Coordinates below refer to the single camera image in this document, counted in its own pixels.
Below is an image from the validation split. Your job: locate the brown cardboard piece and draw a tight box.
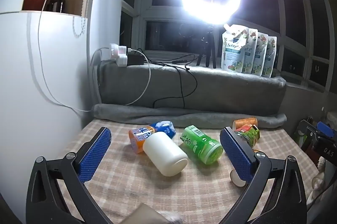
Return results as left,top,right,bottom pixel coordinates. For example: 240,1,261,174
126,203,171,224

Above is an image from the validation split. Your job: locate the green and red printed cup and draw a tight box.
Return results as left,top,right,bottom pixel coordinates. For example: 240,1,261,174
234,125,261,149

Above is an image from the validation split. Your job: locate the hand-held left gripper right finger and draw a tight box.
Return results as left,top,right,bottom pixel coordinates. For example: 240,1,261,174
219,127,308,224

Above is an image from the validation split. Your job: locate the white power strip with plugs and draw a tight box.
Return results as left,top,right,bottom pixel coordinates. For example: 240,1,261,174
109,43,129,67

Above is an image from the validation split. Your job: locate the beige plaid cloth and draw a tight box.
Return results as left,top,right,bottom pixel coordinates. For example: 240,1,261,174
56,119,321,224

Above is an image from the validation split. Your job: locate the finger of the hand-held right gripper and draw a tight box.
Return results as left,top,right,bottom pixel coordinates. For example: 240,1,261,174
300,120,337,141

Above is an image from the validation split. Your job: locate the white cabinet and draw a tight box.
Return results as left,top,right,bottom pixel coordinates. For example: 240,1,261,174
0,0,132,214

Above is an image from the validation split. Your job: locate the white cable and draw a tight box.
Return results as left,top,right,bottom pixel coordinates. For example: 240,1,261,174
37,0,152,113

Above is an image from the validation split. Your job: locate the white bead chain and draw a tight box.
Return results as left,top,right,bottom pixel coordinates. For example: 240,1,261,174
72,16,88,37

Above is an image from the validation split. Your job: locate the black cable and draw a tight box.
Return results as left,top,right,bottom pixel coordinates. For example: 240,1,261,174
130,48,211,109

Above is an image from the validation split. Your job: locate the orange paper cup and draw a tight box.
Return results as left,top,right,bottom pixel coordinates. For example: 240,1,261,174
233,117,259,132

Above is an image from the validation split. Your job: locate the black power adapter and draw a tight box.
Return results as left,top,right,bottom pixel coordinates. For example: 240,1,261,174
127,54,145,66

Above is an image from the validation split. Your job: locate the window frame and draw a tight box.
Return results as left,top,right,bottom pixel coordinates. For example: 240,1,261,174
120,0,337,94

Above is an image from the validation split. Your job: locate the white refill pouch with spout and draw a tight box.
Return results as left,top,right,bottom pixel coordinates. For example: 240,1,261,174
222,24,249,72

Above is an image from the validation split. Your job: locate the black tripod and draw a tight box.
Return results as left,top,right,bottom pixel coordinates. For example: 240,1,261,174
196,26,217,69

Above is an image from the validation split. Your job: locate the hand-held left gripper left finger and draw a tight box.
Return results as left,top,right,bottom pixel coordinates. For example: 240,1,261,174
26,127,112,224

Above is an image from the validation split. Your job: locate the orange and blue printed cup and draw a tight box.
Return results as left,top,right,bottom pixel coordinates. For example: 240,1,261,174
129,120,176,155

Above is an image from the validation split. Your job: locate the white plastic bottle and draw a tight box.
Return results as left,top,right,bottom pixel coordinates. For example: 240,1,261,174
143,132,189,177

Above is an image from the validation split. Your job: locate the dark glass bottle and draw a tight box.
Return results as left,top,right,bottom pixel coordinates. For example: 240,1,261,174
46,0,65,14

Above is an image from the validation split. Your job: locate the grey blanket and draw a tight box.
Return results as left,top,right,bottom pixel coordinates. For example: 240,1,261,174
92,59,288,129

